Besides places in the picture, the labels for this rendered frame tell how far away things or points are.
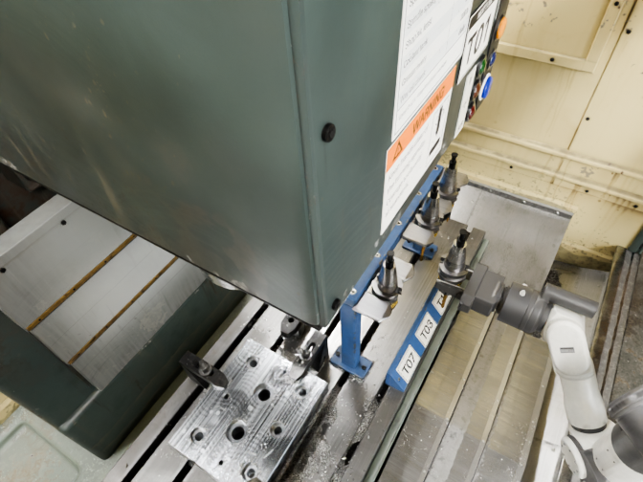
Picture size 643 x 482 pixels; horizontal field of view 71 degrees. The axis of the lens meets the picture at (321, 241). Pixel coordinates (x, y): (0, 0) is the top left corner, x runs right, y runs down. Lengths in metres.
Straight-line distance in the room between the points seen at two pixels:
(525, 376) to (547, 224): 0.53
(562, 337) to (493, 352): 0.53
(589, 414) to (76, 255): 1.07
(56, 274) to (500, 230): 1.33
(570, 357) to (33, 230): 1.01
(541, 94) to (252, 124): 1.28
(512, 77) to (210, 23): 1.29
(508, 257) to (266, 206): 1.39
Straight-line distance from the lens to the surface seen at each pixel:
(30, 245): 0.97
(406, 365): 1.17
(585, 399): 1.06
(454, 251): 0.93
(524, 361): 1.52
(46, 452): 1.72
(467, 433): 1.32
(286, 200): 0.29
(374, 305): 0.92
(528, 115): 1.53
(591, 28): 1.39
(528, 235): 1.68
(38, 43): 0.41
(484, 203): 1.71
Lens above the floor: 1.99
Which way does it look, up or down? 50 degrees down
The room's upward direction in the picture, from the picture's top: 4 degrees counter-clockwise
